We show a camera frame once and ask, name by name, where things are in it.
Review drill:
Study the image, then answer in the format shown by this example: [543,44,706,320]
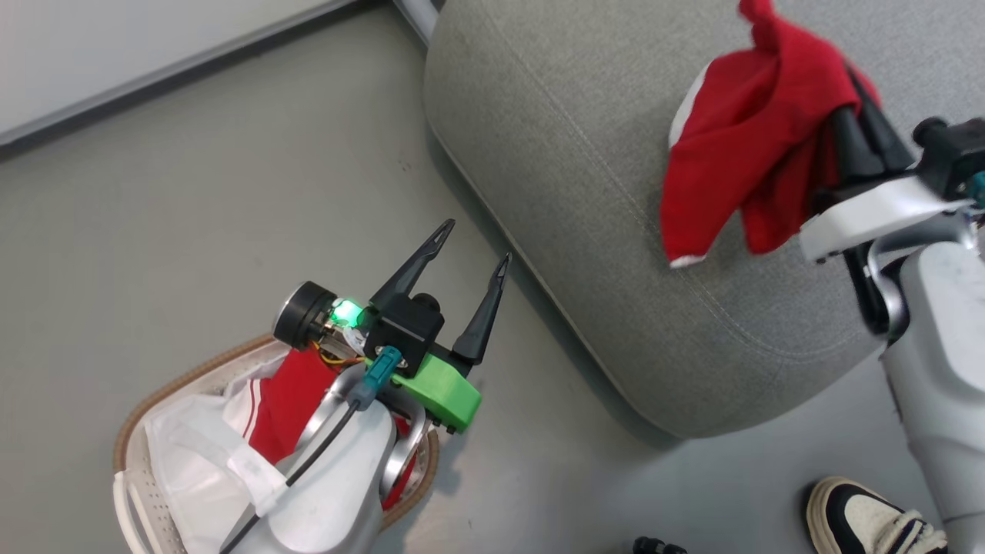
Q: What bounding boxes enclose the black and cream sneaker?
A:
[805,476,950,554]

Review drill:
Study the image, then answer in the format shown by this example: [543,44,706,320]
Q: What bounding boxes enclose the black round motor cap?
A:
[272,281,339,352]

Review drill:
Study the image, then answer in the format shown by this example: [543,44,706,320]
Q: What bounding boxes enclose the thin black cable teal plug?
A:
[219,345,406,554]

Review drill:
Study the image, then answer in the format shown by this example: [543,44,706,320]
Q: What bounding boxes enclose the grey fabric sofa seat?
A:
[422,0,985,441]

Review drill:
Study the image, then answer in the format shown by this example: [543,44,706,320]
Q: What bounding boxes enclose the white laundry basket brown rim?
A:
[112,333,441,554]

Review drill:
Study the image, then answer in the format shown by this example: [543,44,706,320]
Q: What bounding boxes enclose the white metal bar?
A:
[392,0,446,45]

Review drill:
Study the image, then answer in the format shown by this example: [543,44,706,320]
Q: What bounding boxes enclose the red garment with white trim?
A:
[659,0,883,269]

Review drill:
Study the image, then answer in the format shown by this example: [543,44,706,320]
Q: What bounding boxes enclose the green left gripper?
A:
[370,219,513,436]

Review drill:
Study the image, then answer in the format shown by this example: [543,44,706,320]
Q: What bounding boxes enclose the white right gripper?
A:
[799,69,972,265]

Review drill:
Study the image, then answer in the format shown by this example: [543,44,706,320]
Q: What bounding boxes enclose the red garment with white stripes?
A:
[245,348,420,512]

